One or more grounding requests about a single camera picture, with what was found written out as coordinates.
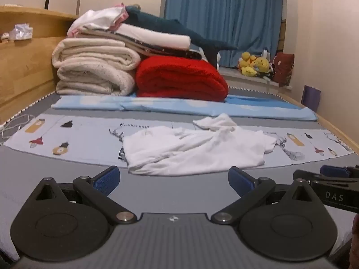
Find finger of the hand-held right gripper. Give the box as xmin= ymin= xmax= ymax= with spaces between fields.
xmin=293 ymin=165 xmax=359 ymax=185

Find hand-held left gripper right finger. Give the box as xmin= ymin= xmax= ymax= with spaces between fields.
xmin=210 ymin=166 xmax=326 ymax=225

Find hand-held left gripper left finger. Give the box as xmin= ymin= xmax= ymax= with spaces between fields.
xmin=28 ymin=166 xmax=138 ymax=225

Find white shirt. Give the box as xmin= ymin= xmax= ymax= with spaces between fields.
xmin=122 ymin=113 xmax=278 ymax=176

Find light printed bed sheet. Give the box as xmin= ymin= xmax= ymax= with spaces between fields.
xmin=0 ymin=114 xmax=356 ymax=171

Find purple box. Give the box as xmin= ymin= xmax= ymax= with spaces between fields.
xmin=301 ymin=85 xmax=322 ymax=114

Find light blue blanket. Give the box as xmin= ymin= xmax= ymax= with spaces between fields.
xmin=51 ymin=92 xmax=318 ymax=121

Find cream folded blanket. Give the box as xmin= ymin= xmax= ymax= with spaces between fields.
xmin=52 ymin=38 xmax=141 ymax=71
xmin=55 ymin=62 xmax=137 ymax=96

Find dark red pillow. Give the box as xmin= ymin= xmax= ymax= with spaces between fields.
xmin=272 ymin=52 xmax=295 ymax=87

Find red folded blanket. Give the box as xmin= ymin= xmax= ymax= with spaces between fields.
xmin=135 ymin=55 xmax=229 ymax=103

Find yellow plush toy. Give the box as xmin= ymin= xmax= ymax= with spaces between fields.
xmin=254 ymin=57 xmax=271 ymax=75
xmin=238 ymin=52 xmax=258 ymax=77

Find dark patterned folded cloth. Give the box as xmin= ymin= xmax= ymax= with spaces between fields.
xmin=139 ymin=43 xmax=209 ymax=62

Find white folded bedding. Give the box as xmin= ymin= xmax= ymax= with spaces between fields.
xmin=115 ymin=23 xmax=192 ymax=49

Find white and pink cloth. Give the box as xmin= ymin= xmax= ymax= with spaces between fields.
xmin=67 ymin=2 xmax=128 ymax=38

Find teal shark plush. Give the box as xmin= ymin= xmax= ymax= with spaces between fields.
xmin=123 ymin=4 xmax=246 ymax=69

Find blue curtain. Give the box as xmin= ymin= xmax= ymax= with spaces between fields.
xmin=164 ymin=0 xmax=284 ymax=68

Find crumpled plastic bag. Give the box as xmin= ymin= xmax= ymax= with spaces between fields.
xmin=8 ymin=24 xmax=33 ymax=41

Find white cable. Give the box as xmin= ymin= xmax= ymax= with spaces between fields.
xmin=0 ymin=114 xmax=36 ymax=139

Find wooden bed frame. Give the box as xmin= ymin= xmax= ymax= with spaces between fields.
xmin=0 ymin=6 xmax=359 ymax=156

